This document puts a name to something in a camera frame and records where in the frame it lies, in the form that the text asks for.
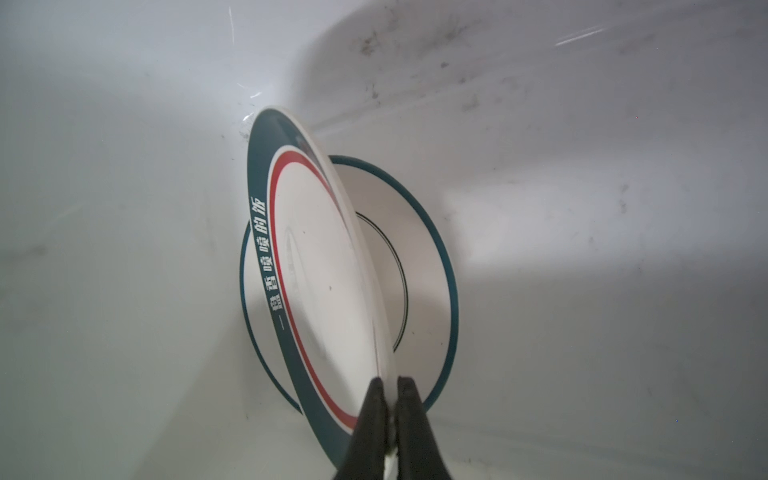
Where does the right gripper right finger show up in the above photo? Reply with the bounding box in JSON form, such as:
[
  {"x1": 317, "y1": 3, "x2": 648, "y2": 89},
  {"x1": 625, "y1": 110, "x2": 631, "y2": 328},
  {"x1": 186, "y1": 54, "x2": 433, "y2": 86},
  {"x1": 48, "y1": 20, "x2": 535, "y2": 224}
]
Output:
[{"x1": 394, "y1": 376, "x2": 452, "y2": 480}]

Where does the white plate green rim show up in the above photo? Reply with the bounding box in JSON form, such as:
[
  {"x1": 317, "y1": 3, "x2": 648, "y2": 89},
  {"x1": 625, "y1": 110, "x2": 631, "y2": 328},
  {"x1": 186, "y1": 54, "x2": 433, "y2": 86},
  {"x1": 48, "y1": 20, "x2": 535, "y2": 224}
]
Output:
[{"x1": 247, "y1": 107, "x2": 396, "y2": 466}]

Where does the white plate flower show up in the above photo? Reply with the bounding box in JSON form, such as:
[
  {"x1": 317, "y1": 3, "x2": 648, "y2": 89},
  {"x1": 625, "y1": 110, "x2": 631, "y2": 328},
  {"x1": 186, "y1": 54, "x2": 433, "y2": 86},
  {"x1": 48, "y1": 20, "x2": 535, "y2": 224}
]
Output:
[{"x1": 239, "y1": 154, "x2": 461, "y2": 415}]

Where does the white plastic bin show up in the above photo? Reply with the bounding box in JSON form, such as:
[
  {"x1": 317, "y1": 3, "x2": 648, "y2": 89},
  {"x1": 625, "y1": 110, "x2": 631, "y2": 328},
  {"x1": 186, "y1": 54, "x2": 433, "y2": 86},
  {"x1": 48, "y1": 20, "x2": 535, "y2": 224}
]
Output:
[{"x1": 1, "y1": 1, "x2": 767, "y2": 479}]

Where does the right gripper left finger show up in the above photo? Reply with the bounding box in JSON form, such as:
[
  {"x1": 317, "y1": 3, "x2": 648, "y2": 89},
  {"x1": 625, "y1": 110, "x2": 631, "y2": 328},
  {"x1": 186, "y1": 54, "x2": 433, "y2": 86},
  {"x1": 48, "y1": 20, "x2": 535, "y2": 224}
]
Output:
[{"x1": 334, "y1": 378, "x2": 389, "y2": 480}]

